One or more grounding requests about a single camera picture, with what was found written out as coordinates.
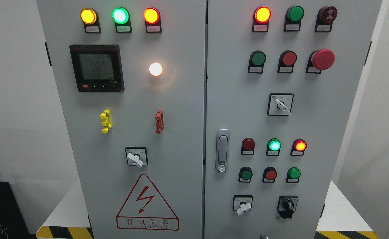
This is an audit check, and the green start push button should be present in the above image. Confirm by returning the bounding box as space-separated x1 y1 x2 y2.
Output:
238 166 253 183

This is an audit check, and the green push button upper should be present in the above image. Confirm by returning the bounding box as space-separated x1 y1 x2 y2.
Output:
248 50 267 74

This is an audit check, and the red push button lower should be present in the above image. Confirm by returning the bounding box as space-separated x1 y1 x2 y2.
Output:
262 167 277 183

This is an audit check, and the red push button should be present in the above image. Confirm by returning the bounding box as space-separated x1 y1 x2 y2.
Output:
262 167 277 183
277 50 297 74

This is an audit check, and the red push button upper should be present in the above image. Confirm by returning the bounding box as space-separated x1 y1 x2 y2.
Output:
277 50 297 74

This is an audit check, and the green push button lower right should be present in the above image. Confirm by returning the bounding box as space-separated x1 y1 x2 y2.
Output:
286 167 301 183

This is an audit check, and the red emergency stop mushroom button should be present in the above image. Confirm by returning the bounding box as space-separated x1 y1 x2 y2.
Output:
305 48 335 74

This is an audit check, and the red terminal connector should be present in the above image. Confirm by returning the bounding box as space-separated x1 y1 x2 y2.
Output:
155 110 164 134

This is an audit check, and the red indicator lamp middle left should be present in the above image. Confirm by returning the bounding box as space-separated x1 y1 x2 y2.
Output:
241 138 255 155

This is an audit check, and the white lit indicator lamp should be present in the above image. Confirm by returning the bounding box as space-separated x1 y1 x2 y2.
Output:
149 62 163 77

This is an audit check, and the grey electrical cabinet left door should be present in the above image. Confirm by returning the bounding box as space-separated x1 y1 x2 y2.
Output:
37 0 206 239

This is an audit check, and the grey electrical cabinet door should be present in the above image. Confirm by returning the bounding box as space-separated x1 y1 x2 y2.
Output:
204 0 382 239
37 0 206 239

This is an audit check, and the green indicator lamp middle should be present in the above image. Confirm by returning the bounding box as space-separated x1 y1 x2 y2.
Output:
266 138 281 156

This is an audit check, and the green indicator lamp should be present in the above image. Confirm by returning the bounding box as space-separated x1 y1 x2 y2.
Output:
283 5 305 32
266 138 281 156
112 7 132 33

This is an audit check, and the yellow terminal connector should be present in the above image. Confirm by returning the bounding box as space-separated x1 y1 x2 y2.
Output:
100 109 112 134

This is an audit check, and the grey electrical cabinet right door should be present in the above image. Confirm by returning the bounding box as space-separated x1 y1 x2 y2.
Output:
204 0 382 239

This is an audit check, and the red electrical hazard warning sticker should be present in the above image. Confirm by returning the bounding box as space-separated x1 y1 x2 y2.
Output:
116 174 179 230

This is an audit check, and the red lit indicator lamp middle right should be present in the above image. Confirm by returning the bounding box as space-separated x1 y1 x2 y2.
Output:
290 138 307 156

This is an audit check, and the red lit indicator lamp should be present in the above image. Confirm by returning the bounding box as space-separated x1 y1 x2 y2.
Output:
252 6 272 32
290 138 307 156

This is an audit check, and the black digital power meter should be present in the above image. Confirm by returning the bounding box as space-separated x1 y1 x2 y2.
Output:
69 45 124 92

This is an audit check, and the orange-red indicator lamp top left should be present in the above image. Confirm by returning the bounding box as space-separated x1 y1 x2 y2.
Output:
143 7 162 33

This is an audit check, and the red lit indicator lamp top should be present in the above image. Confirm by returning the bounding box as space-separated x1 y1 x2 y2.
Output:
252 6 272 32

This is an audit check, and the green indicator lamp top left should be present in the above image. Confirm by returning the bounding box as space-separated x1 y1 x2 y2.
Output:
112 7 132 33

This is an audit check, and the green indicator lamp top right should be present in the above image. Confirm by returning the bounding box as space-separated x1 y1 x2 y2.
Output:
283 5 305 32

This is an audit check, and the yellow indicator lamp top left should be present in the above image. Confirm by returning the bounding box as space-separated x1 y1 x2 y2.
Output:
80 8 101 34

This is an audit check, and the dark red buzzer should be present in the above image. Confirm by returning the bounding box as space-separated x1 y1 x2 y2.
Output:
315 6 338 32

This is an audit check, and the white platform with hazard stripes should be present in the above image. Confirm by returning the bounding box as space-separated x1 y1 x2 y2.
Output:
35 181 379 239

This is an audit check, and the black box with antenna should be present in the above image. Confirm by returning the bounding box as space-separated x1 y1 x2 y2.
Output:
0 182 31 239

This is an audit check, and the silver cabinet door handle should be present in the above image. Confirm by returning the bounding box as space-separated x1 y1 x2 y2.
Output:
216 128 230 173

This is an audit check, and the white rotary switch left door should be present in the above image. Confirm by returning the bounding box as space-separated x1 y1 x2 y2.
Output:
125 146 148 168

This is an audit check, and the white rotary switch upper right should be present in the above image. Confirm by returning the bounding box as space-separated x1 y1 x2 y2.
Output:
267 93 294 116

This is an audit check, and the white rotary switch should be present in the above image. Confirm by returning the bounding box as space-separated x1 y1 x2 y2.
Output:
233 194 253 216
267 93 294 116

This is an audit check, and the white rotary switch lower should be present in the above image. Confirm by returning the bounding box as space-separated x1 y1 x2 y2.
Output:
233 194 253 216

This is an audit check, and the black rotary selector switch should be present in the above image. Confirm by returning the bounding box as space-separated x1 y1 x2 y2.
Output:
277 196 299 219

